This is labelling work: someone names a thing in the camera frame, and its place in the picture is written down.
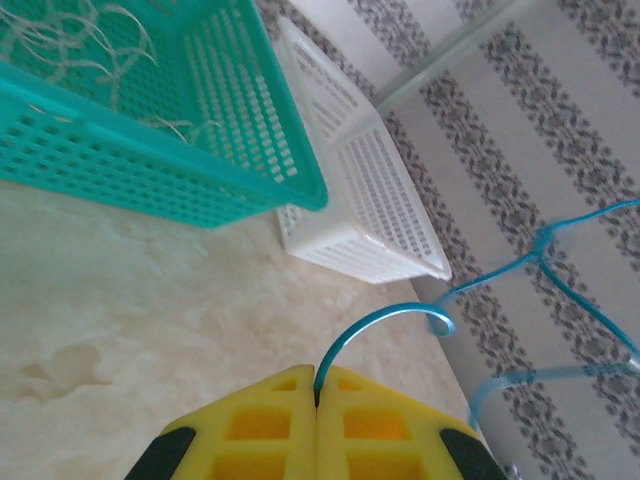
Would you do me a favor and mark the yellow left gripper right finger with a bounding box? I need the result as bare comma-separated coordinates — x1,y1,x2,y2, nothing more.
318,365,506,480

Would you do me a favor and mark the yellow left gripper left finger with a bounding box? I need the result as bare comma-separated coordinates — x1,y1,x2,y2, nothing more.
122,364,319,480

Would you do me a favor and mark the blue thin cable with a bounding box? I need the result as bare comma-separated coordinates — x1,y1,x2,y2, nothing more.
467,349,640,436
313,198,640,401

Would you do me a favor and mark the long white cable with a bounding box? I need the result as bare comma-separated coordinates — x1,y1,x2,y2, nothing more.
49,3,157,109

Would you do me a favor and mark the white plastic basket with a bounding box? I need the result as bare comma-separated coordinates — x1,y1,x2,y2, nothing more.
272,14,454,286

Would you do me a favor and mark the teal plastic basket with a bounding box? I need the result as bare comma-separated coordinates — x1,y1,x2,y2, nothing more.
0,0,330,232

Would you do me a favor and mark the beige thin cable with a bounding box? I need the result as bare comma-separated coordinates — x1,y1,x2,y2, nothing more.
144,116,227,149
0,0,101,57

